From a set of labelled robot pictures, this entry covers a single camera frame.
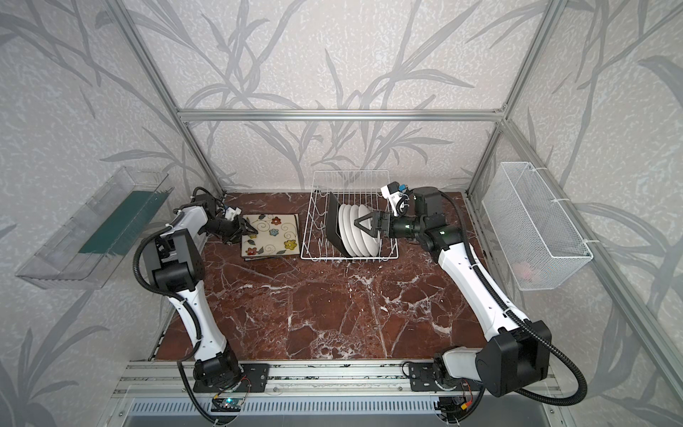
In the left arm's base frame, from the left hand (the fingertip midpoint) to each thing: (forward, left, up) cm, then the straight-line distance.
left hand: (256, 222), depth 99 cm
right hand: (-14, -40, +22) cm, 48 cm away
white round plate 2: (-1, -34, +9) cm, 36 cm away
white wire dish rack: (+28, -36, -9) cm, 47 cm away
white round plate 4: (-10, -43, +2) cm, 44 cm away
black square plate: (-11, -7, -7) cm, 15 cm away
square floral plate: (-11, -4, -4) cm, 12 cm away
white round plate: (-10, -34, +7) cm, 36 cm away
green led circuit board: (-55, -3, -9) cm, 56 cm away
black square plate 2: (-7, -30, +10) cm, 32 cm away
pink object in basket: (-25, -85, +14) cm, 89 cm away
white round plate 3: (-9, -38, +7) cm, 39 cm away
